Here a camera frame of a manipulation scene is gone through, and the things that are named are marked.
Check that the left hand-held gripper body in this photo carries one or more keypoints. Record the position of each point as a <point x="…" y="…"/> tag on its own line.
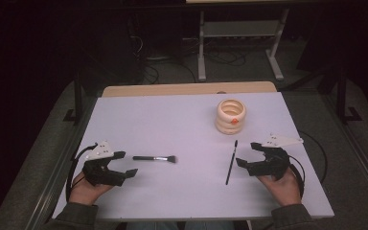
<point x="99" y="152"/>

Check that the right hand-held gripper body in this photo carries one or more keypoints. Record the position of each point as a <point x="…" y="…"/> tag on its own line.
<point x="270" y="161"/>

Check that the thin black makeup brush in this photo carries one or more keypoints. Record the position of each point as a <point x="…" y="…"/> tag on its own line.
<point x="231" y="163"/>

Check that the wide black makeup brush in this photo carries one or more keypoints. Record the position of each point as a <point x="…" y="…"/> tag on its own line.
<point x="155" y="158"/>

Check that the cream ribbed brush holder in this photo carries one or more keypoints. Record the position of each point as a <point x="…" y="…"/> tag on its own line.
<point x="230" y="119"/>

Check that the person's right hand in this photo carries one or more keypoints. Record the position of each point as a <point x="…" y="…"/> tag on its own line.
<point x="282" y="190"/>

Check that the person's left hand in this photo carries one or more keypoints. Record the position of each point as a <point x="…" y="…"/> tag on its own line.
<point x="84" y="191"/>

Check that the black stand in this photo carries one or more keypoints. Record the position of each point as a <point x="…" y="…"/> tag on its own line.
<point x="342" y="102"/>
<point x="77" y="102"/>

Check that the white table board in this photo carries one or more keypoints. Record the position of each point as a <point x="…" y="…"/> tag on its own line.
<point x="179" y="127"/>

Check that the wooden table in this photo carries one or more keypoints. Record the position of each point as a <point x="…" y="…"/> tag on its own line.
<point x="188" y="88"/>

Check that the metal frame rail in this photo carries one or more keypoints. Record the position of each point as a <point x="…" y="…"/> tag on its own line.
<point x="60" y="179"/>
<point x="357" y="150"/>

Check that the white metal desk frame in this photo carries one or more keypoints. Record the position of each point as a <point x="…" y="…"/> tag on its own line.
<point x="239" y="28"/>

